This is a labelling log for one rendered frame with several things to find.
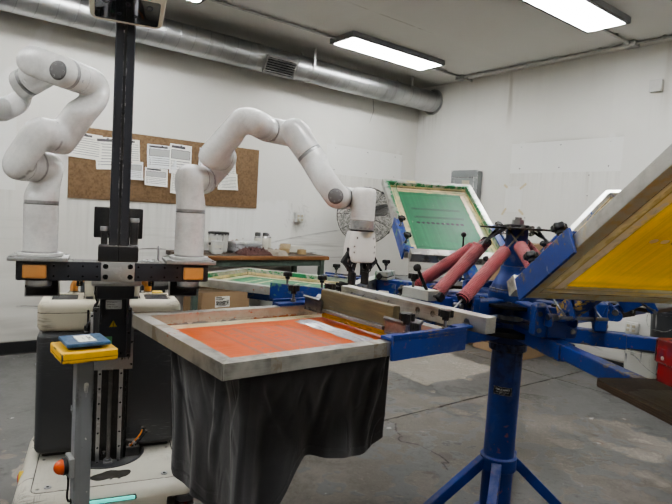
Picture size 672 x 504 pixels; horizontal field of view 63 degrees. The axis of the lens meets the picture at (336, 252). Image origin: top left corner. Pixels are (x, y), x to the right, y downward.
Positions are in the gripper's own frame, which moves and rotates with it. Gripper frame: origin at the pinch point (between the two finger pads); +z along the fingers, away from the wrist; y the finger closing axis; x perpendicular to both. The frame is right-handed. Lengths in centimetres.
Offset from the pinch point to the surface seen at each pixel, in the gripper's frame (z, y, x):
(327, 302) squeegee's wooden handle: 10.1, 0.9, -14.0
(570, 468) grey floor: 111, -177, -17
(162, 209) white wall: -12, -75, -381
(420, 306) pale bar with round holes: 8.7, -21.3, 7.7
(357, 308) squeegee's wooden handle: 9.3, 0.8, 1.7
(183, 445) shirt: 49, 50, -13
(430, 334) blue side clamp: 11.6, -2.2, 30.1
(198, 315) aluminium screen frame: 14, 42, -25
